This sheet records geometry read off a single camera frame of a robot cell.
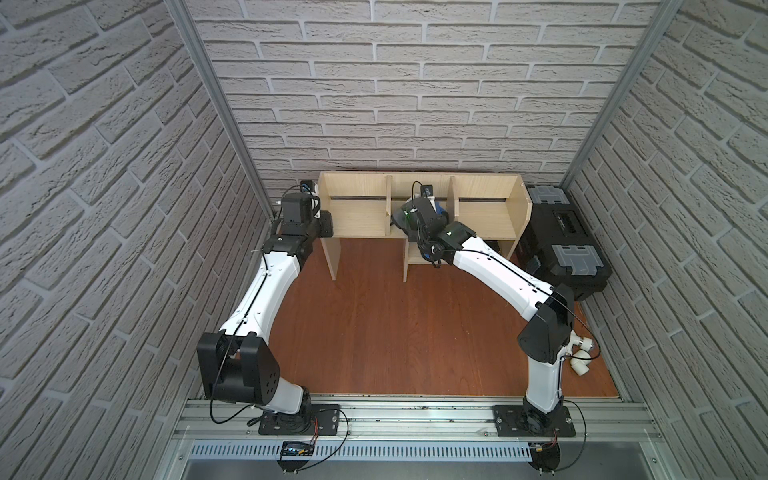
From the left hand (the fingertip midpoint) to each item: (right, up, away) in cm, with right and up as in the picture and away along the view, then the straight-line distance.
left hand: (312, 209), depth 82 cm
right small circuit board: (+60, -61, -12) cm, 87 cm away
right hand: (+33, -3, +2) cm, 33 cm away
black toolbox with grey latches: (+73, -11, +5) cm, 74 cm away
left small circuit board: (-1, -62, -11) cm, 63 cm away
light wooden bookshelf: (+55, +1, +7) cm, 55 cm away
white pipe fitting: (+77, -42, 0) cm, 88 cm away
